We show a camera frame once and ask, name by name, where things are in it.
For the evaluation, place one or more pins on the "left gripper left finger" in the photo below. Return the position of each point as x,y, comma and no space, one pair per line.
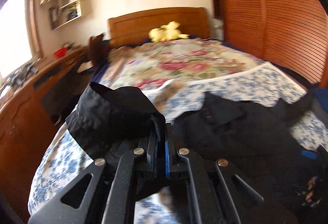
102,195

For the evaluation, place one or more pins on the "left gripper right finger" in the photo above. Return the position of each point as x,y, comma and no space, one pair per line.
220,194

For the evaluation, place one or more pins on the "black button coat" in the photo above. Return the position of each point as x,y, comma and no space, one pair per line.
254,138

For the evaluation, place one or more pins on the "person's right hand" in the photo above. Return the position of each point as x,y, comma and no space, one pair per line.
313,190

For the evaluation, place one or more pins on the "blue floral white quilt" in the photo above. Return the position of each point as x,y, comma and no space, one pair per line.
264,84

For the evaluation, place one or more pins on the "folded blue garment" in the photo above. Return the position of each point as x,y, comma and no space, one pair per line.
321,95

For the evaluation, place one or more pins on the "wooden desk cabinet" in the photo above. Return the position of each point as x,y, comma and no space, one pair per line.
29,121

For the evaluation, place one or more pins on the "pink floral bedspread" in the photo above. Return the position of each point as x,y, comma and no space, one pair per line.
151,65

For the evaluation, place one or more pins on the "dark wooden chair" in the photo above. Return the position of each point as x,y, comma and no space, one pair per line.
98,49

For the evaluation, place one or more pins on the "red bowl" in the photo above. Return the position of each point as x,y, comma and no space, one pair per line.
60,53

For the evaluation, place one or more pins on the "wooden headboard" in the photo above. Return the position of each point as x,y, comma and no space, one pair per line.
133,28

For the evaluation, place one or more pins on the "yellow plush toy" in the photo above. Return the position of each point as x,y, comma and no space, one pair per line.
167,32

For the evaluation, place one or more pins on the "window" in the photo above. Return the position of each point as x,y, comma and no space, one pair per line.
15,45

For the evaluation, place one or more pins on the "wooden louvered wardrobe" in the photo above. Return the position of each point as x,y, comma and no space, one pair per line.
289,33

